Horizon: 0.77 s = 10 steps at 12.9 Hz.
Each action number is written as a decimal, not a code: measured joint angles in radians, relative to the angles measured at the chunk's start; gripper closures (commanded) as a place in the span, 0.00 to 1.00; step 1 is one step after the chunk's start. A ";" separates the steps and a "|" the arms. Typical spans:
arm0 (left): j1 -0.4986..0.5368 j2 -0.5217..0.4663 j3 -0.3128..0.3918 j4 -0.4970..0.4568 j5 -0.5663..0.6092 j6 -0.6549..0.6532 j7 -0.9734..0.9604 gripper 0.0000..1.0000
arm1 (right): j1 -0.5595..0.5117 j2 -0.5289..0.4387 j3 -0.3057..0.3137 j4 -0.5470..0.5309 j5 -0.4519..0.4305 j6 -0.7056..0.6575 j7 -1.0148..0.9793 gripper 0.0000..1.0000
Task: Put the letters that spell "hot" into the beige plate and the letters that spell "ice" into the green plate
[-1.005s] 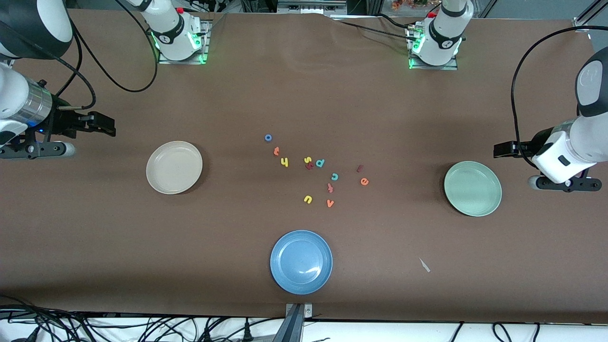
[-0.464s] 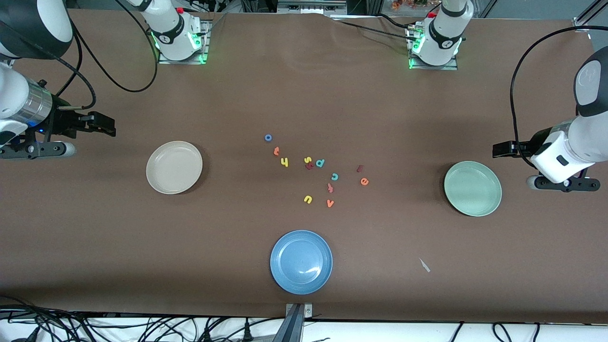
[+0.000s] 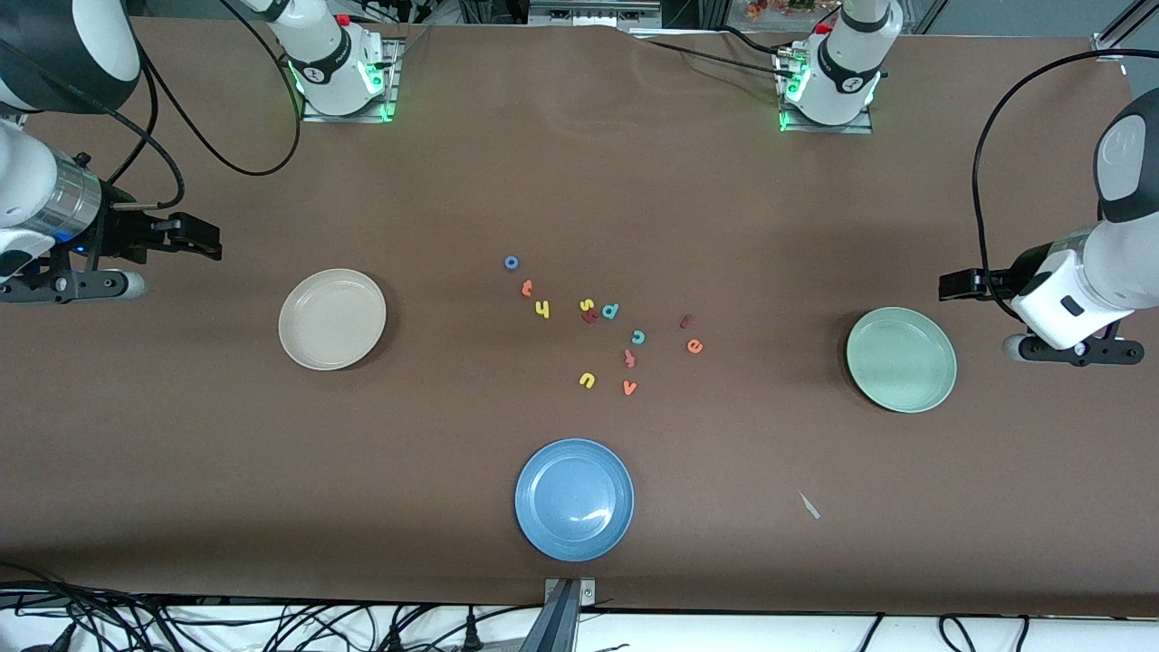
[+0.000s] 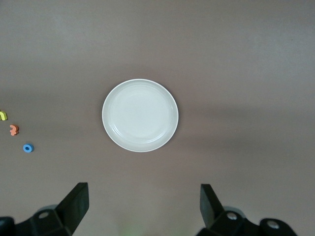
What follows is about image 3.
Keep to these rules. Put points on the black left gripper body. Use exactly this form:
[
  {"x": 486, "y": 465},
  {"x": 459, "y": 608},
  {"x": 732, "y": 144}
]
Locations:
[{"x": 1020, "y": 270}]

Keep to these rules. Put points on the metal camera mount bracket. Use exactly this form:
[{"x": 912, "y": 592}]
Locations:
[{"x": 561, "y": 620}]

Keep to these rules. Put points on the white paper scrap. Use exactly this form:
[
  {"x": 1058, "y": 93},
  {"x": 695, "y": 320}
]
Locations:
[{"x": 809, "y": 506}]

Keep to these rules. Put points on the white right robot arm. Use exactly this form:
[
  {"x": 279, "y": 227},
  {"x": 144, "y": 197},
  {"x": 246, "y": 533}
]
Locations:
[{"x": 326, "y": 63}]

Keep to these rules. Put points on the aluminium frame profile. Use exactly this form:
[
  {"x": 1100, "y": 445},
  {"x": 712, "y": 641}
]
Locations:
[{"x": 1106, "y": 45}]

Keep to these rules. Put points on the green plate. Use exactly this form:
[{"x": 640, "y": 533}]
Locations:
[{"x": 901, "y": 362}]

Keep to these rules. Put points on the brown table cover sheet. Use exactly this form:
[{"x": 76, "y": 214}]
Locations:
[{"x": 181, "y": 471}]

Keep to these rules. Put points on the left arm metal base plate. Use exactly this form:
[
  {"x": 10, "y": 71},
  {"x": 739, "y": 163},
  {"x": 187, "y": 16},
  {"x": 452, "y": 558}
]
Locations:
[{"x": 824, "y": 129}]

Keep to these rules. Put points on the black power plug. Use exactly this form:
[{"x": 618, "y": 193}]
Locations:
[
  {"x": 471, "y": 631},
  {"x": 396, "y": 638}
]

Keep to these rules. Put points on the orange colourful object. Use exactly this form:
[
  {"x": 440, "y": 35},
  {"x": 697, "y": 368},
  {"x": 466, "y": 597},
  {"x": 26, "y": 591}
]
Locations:
[{"x": 770, "y": 9}]

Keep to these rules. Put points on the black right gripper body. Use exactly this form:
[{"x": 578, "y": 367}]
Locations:
[{"x": 124, "y": 233}]

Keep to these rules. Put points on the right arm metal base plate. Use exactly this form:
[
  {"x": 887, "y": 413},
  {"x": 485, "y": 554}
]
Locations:
[{"x": 344, "y": 119}]

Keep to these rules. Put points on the grey metal box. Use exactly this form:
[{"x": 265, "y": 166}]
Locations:
[{"x": 593, "y": 14}]

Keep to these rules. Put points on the beige brown plate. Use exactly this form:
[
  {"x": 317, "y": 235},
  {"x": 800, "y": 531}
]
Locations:
[{"x": 330, "y": 321}]

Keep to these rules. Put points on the blue plate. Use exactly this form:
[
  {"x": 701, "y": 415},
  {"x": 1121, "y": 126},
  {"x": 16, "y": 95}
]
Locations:
[{"x": 574, "y": 498}]

